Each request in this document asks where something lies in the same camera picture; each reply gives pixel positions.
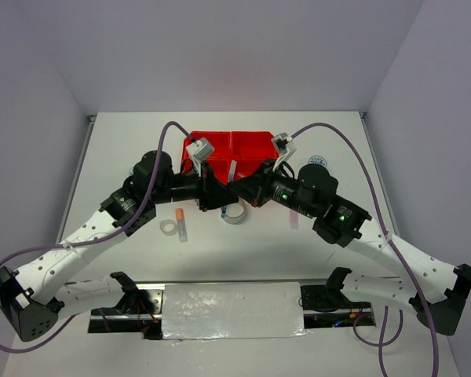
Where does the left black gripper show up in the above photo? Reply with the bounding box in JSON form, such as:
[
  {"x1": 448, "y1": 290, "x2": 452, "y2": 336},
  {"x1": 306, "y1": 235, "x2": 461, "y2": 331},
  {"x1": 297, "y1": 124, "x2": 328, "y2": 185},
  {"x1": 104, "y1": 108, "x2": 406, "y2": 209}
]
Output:
[{"x1": 152, "y1": 160, "x2": 239, "y2": 212}]

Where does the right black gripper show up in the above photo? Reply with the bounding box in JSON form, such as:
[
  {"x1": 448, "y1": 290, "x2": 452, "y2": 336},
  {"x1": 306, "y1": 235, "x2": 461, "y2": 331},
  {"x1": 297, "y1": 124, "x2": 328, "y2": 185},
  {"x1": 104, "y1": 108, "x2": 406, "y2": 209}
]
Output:
[{"x1": 226, "y1": 157, "x2": 317, "y2": 218}]

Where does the large grey tape roll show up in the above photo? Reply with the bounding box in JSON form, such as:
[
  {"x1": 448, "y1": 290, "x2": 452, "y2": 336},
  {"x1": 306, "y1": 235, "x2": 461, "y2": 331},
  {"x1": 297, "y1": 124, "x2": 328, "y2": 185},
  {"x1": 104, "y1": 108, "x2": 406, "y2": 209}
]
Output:
[{"x1": 221, "y1": 201, "x2": 246, "y2": 225}]

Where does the pink highlighter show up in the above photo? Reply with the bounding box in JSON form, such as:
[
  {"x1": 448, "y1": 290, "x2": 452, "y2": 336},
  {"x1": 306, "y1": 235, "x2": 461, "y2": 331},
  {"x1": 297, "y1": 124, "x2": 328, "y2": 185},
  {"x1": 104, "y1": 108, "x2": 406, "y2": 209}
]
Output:
[{"x1": 290, "y1": 210, "x2": 299, "y2": 229}]

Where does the blue pen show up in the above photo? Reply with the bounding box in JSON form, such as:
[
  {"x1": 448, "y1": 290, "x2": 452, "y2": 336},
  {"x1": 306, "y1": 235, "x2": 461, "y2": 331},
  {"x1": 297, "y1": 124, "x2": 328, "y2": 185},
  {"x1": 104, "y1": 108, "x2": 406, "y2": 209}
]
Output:
[{"x1": 221, "y1": 160, "x2": 237, "y2": 219}]

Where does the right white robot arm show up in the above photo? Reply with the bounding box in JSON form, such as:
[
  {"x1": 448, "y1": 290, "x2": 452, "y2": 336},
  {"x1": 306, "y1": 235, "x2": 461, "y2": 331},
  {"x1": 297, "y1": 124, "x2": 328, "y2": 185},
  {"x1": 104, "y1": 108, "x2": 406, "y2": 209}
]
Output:
[{"x1": 228, "y1": 161, "x2": 471, "y2": 336}]

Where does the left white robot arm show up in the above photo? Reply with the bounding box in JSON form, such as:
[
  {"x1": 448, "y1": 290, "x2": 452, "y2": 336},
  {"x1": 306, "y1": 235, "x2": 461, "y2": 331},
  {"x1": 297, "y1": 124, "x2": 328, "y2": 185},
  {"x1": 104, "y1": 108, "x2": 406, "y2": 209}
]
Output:
[{"x1": 0, "y1": 151, "x2": 238, "y2": 342}]

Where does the orange cap highlighter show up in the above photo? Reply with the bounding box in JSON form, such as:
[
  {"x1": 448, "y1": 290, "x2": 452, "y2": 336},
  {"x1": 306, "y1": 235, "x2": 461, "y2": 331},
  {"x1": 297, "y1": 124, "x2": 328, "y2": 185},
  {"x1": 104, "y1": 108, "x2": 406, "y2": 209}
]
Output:
[{"x1": 175, "y1": 207, "x2": 188, "y2": 243}]

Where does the red four-compartment bin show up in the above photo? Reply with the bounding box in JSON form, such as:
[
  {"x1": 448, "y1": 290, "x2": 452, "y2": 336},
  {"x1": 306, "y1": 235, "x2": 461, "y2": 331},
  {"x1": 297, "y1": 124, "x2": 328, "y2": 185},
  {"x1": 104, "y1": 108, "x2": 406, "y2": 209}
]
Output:
[{"x1": 179, "y1": 131, "x2": 277, "y2": 185}]

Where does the small clear tape roll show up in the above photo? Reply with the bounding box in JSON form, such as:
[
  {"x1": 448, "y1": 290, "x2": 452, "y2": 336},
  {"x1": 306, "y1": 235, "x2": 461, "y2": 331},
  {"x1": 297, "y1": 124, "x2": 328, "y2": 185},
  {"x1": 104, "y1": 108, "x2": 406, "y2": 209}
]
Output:
[{"x1": 159, "y1": 219, "x2": 177, "y2": 236}]

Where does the silver foil cover plate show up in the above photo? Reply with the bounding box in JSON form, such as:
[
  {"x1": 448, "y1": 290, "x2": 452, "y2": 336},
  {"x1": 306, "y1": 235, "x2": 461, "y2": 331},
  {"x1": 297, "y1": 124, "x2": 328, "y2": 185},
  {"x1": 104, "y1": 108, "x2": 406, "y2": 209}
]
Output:
[{"x1": 162, "y1": 282, "x2": 306, "y2": 340}]

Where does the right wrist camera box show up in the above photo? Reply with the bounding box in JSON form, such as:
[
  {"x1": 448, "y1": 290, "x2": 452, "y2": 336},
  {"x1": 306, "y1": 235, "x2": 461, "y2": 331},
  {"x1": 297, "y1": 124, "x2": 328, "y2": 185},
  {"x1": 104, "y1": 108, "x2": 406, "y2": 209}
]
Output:
[{"x1": 272, "y1": 133, "x2": 297, "y2": 163}]

